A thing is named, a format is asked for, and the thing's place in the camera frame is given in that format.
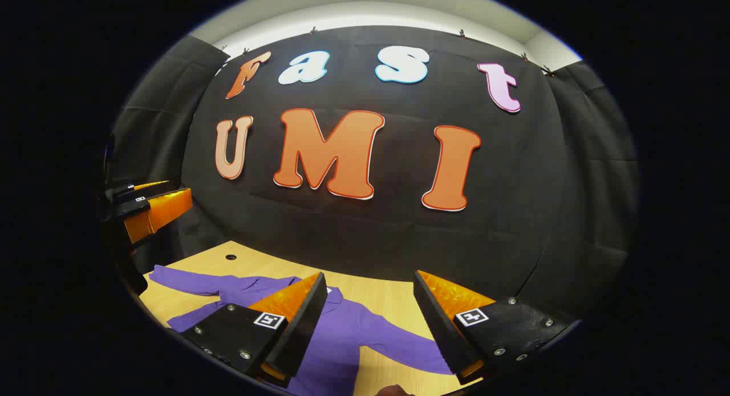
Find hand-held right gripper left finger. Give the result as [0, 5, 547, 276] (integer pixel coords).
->
[181, 272, 329, 383]

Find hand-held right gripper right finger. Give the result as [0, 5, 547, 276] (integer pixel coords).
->
[413, 269, 582, 385]

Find purple button shirt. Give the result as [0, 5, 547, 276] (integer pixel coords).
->
[149, 265, 457, 396]

